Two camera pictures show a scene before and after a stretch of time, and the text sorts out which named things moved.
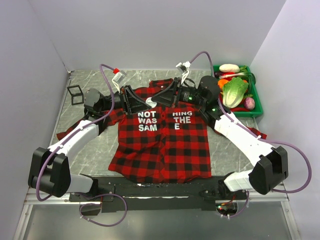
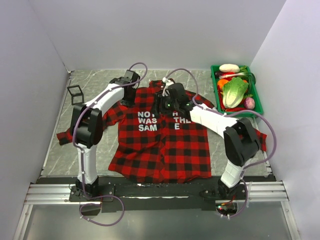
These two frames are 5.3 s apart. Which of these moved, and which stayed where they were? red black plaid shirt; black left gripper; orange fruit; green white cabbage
Moved: black left gripper
Stayed: orange fruit; red black plaid shirt; green white cabbage
